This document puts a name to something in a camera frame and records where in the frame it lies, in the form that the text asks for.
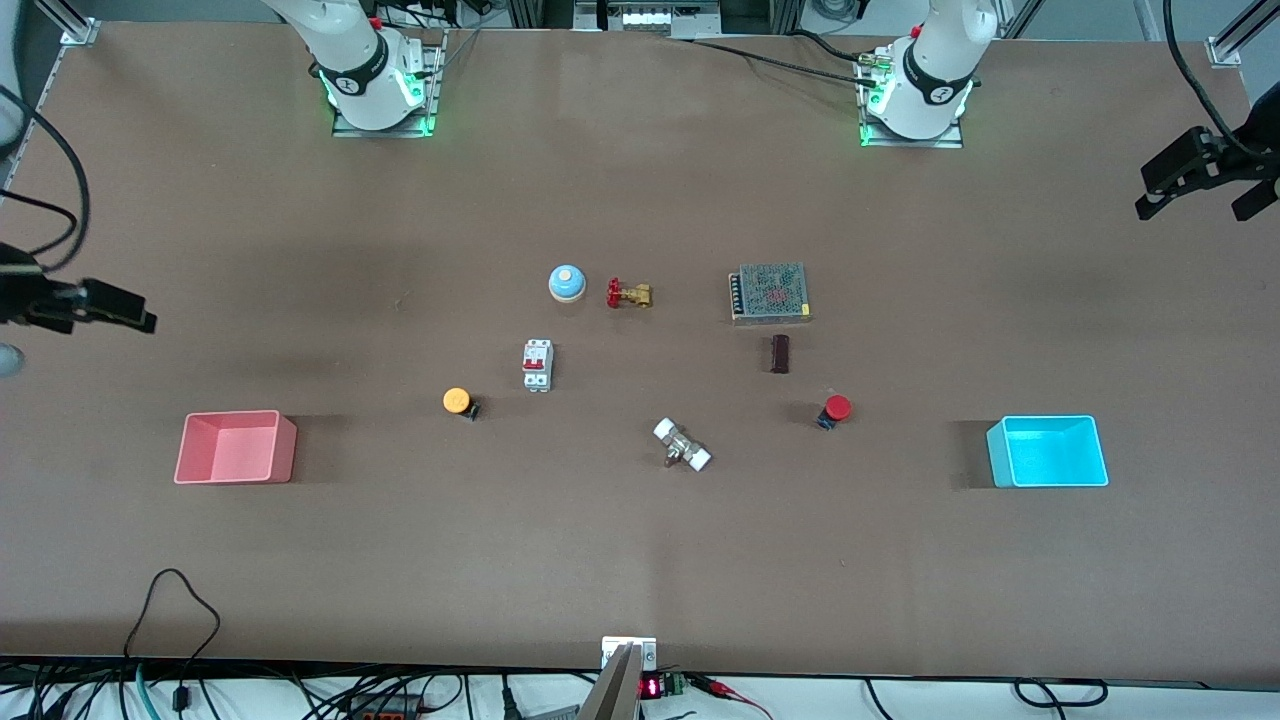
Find black coiled cable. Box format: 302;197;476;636
1013;678;1109;710

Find aluminium profile rail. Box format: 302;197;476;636
38;0;101;47
1208;0;1280;67

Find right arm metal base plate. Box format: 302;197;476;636
332;28;447;139

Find grey camera mount pole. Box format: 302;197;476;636
578;643;643;720

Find black cable across table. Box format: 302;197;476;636
690;38;881;89

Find metal fitting white ends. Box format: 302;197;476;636
653;418;713;474

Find metal control box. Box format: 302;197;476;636
573;0;723;39

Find thin black looped cable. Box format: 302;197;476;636
124;569;222;713

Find metal mesh power supply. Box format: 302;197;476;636
729;262;812;325

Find cyan plastic bin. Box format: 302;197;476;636
986;415;1110;489

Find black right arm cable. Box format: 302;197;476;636
0;85;92;276

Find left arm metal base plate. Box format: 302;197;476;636
858;45;965;150

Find red clip lead cable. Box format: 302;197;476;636
690;675;773;720

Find pink plastic bin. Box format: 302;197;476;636
174;410;298;485

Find small metal mounting bracket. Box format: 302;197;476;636
601;636;658;673

